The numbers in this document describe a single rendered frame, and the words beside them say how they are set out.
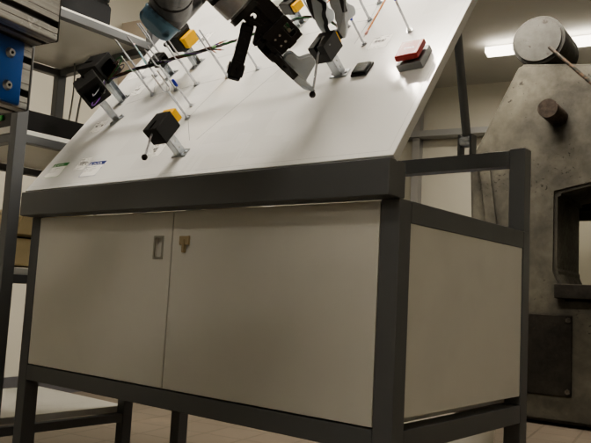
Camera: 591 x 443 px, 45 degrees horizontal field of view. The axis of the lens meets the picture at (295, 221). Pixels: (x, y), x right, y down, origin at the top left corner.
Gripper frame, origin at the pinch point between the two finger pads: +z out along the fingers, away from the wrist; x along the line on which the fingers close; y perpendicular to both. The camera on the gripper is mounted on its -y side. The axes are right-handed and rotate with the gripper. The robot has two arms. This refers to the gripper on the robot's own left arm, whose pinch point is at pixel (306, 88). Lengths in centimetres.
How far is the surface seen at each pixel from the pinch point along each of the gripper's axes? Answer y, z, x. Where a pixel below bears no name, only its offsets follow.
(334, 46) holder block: 9.9, -1.0, 5.6
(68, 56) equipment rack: -62, -47, 121
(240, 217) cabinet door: -27.8, 8.1, -6.8
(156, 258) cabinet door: -52, 4, 5
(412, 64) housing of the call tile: 18.2, 10.1, -6.8
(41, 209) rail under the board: -74, -21, 35
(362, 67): 11.1, 5.9, 3.4
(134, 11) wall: -70, -52, 339
